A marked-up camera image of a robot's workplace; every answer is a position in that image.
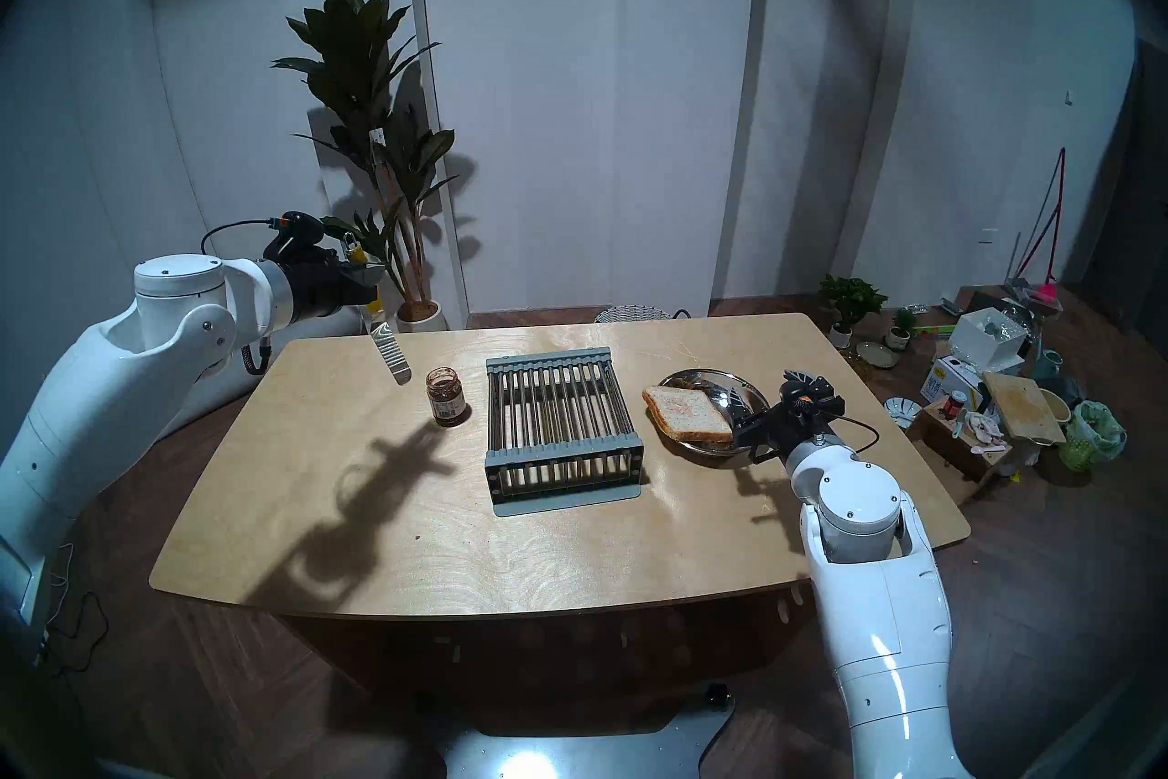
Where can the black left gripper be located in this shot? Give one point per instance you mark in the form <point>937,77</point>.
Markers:
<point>324,289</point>

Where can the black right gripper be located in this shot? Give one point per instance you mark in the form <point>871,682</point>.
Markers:
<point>776,432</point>

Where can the shiny metal plate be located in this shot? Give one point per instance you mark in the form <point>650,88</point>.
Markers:
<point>693,377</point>

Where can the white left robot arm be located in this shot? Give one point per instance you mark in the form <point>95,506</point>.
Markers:
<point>109,366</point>

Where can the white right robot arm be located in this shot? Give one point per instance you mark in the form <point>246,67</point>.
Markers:
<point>876,604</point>

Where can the slice of bread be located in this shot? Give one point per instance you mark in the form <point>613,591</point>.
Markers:
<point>689,412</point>

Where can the glass jam jar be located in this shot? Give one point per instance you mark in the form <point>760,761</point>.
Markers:
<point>445,398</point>

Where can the pale ceramic plate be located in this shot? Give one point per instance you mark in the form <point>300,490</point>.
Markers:
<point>876,355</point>

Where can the patterned small plate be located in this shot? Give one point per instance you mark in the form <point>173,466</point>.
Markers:
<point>899,410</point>

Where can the bushy small potted plant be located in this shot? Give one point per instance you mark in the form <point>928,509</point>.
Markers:
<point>850,298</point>

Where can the tiny potted plant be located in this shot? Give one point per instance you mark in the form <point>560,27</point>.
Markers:
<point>899,325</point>

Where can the white and yellow carton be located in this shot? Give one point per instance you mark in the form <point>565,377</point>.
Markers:
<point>944,380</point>

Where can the green plastic stick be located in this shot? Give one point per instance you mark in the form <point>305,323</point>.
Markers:
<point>937,327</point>

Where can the brown cardboard box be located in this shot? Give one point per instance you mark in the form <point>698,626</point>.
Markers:
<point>958,453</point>

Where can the tall potted plant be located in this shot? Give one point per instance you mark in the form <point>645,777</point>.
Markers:
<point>351,47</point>

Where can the grey dish rack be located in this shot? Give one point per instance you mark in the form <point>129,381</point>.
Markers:
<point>547,357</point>

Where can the white pink crumpled cloth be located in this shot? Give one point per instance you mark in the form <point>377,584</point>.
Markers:
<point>987,428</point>

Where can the white open box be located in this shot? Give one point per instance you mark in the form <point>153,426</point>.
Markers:
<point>985,348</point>

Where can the white plastic spoon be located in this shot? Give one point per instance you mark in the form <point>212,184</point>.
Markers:
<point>990,449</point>

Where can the wooden cutting board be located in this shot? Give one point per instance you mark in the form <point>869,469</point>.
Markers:
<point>1022,407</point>

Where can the teal ceramic jug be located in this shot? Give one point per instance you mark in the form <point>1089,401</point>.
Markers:
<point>1049,366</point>

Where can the cream round pot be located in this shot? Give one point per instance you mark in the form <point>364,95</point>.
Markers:
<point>1056,407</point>

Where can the pink dustpan brush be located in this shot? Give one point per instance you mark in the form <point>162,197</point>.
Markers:
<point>1042,299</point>

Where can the green mesh bag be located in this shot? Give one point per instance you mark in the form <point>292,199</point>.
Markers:
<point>1092,435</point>

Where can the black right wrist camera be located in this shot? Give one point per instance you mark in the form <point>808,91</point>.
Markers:
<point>817,401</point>

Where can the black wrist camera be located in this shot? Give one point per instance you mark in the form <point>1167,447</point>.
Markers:
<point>817,401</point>
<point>297,234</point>

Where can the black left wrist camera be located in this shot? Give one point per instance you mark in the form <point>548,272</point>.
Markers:
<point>297,234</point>

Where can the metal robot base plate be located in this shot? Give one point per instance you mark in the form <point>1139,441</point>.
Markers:
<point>566,754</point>

